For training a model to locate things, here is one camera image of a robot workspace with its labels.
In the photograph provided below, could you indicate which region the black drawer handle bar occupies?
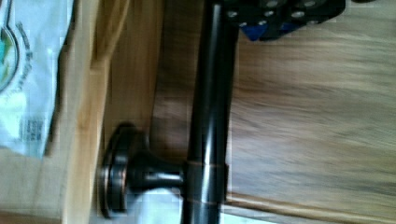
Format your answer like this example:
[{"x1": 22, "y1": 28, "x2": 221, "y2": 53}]
[{"x1": 98, "y1": 0, "x2": 238, "y2": 224}]

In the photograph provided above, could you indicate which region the white packet in drawer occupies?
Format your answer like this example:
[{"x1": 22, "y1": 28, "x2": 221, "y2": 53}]
[{"x1": 0, "y1": 0, "x2": 74, "y2": 159}]

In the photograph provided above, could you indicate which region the bamboo wooden drawer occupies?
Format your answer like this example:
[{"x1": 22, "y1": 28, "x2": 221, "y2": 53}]
[{"x1": 1, "y1": 0, "x2": 165, "y2": 224}]

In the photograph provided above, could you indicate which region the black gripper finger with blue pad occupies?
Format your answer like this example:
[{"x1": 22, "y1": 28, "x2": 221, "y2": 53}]
[{"x1": 224, "y1": 0, "x2": 346, "y2": 41}]

